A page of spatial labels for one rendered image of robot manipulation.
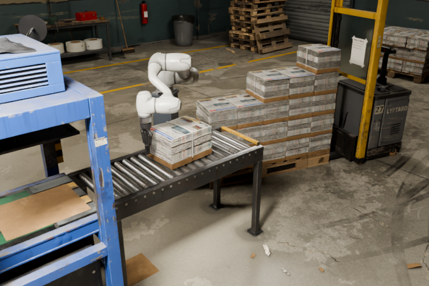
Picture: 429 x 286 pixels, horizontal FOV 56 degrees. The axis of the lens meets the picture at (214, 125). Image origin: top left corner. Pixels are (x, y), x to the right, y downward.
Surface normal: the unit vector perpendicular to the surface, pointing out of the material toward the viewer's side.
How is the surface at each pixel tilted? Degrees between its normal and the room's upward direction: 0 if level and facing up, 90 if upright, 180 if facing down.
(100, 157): 90
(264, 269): 0
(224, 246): 0
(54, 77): 90
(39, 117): 90
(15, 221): 0
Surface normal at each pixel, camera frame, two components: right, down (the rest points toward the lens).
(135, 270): 0.00, -0.92
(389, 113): 0.39, 0.35
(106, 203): 0.64, 0.29
